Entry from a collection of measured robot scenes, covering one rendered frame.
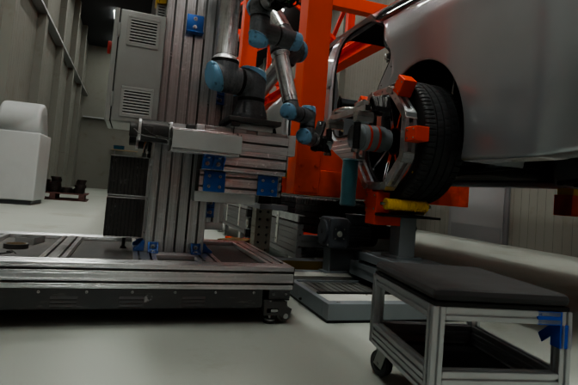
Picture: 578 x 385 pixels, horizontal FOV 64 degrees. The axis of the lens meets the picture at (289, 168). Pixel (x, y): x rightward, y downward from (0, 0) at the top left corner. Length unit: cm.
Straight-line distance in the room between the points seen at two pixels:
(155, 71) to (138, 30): 18
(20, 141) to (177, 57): 633
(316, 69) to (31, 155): 608
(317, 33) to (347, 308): 168
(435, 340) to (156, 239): 130
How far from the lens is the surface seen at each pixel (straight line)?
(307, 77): 284
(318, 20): 297
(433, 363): 115
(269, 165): 194
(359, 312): 206
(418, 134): 220
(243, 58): 480
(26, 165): 825
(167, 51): 212
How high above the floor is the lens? 53
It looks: 3 degrees up
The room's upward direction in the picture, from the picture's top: 5 degrees clockwise
